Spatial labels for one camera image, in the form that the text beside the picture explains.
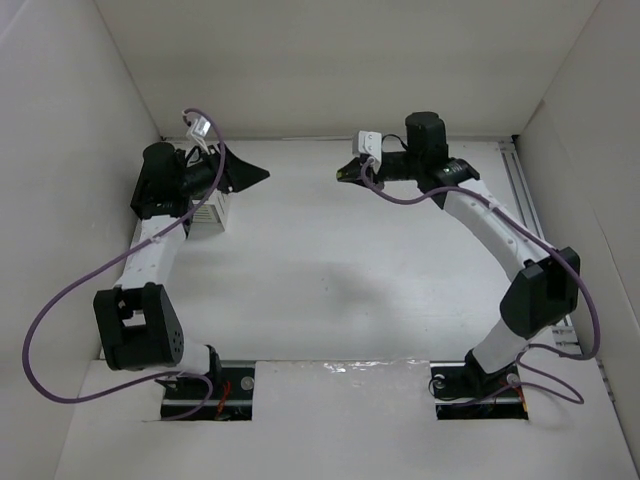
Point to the aluminium rail right side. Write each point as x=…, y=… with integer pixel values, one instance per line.
x=564, y=334

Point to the white slatted container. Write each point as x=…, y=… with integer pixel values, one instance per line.
x=212, y=215

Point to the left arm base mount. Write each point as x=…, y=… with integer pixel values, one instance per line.
x=189, y=399

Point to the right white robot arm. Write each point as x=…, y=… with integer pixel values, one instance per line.
x=543, y=280

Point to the black slatted container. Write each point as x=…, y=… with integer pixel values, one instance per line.
x=139, y=198

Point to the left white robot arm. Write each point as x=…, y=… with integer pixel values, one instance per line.
x=139, y=328

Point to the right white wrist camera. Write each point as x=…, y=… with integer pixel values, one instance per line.
x=367, y=145

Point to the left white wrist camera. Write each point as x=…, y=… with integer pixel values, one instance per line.
x=198, y=128

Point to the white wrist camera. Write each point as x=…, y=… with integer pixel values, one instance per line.
x=198, y=128
x=367, y=145

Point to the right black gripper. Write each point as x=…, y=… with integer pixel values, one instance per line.
x=373, y=169

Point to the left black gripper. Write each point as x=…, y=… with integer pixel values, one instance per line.
x=225, y=167

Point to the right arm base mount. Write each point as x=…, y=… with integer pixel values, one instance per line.
x=458, y=395

